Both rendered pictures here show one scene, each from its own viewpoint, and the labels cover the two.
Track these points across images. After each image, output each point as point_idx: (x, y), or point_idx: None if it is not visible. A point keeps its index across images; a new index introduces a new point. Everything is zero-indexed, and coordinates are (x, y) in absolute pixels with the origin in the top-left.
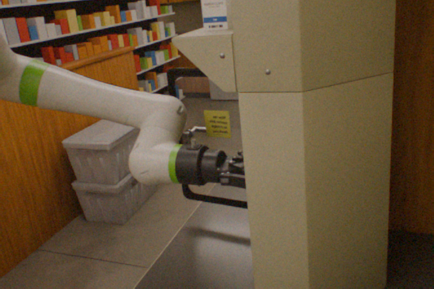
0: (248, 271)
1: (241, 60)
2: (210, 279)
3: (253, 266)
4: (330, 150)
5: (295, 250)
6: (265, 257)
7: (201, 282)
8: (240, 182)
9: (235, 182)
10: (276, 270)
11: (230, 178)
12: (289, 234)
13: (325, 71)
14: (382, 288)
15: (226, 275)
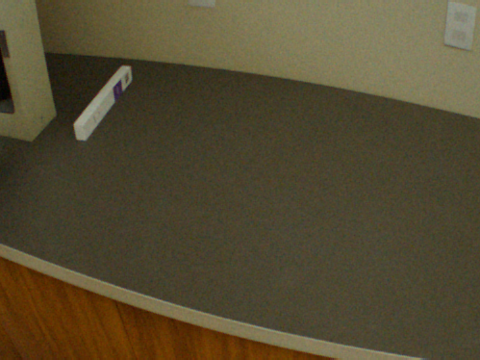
0: None
1: None
2: None
3: (21, 99)
4: None
5: (38, 62)
6: (26, 85)
7: None
8: None
9: None
10: (33, 90)
11: None
12: (34, 51)
13: None
14: None
15: None
